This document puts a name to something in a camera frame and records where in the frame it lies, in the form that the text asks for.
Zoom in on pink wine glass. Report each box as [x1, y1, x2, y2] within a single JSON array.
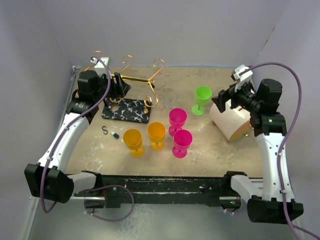
[[172, 129, 193, 159], [168, 108, 188, 137]]

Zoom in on white cylindrical box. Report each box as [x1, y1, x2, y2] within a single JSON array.
[[209, 100, 252, 143]]

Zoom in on orange wine glass left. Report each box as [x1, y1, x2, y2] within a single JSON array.
[[123, 128, 145, 158]]

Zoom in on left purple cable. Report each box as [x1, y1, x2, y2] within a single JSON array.
[[39, 56, 112, 214]]

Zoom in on pink wine glass front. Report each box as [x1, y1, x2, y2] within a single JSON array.
[[172, 129, 193, 159]]

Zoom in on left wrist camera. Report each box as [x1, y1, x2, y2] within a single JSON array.
[[90, 57, 110, 77]]

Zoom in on small blue dropper bottle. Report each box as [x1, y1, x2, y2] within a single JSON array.
[[111, 132, 119, 139]]

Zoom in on green wine glass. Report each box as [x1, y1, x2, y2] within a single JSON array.
[[191, 85, 212, 116]]

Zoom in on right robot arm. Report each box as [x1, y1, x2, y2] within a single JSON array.
[[212, 78, 304, 224]]

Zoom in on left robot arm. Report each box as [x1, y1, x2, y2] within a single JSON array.
[[24, 70, 118, 203]]

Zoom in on black base frame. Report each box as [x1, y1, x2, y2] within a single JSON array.
[[75, 173, 241, 209]]

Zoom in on orange wine glass right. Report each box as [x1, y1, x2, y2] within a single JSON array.
[[147, 122, 166, 151]]

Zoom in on orange wine glass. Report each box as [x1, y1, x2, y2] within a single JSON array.
[[147, 122, 166, 151], [123, 128, 145, 158]]

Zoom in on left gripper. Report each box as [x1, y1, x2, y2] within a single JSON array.
[[93, 72, 131, 103]]

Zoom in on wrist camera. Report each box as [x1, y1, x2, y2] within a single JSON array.
[[90, 57, 110, 77], [231, 64, 253, 92]]

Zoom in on black S carabiner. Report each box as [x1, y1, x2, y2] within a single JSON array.
[[101, 125, 109, 135]]

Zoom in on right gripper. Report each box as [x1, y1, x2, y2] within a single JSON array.
[[212, 77, 262, 113]]

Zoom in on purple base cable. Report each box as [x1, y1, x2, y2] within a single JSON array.
[[84, 184, 137, 223]]

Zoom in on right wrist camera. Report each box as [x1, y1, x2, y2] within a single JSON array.
[[231, 64, 253, 92]]

